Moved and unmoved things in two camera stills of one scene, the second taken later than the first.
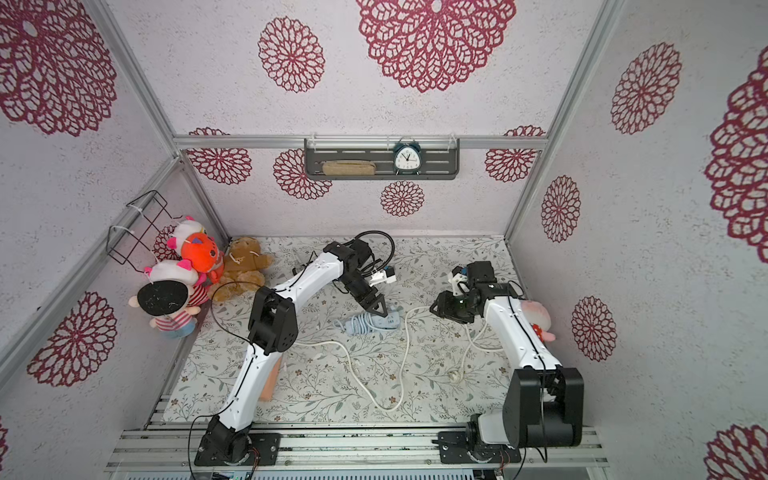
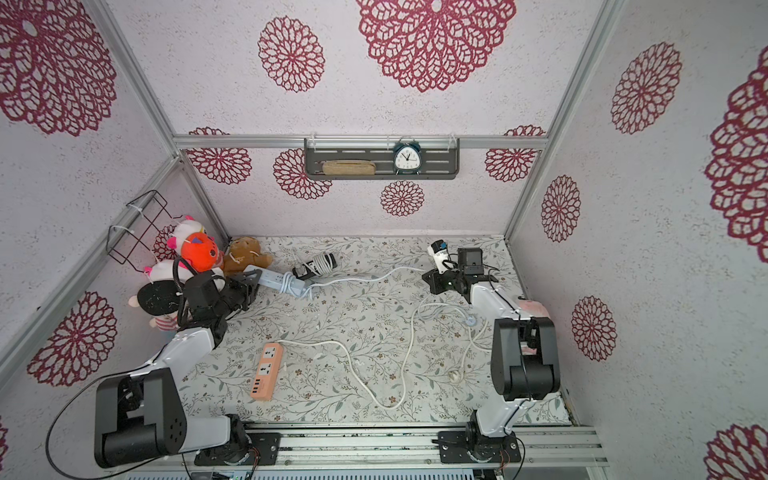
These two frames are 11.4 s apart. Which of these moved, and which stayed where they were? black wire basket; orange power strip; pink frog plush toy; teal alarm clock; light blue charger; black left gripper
Moved: black left gripper; light blue charger
Stayed: pink frog plush toy; orange power strip; teal alarm clock; black wire basket
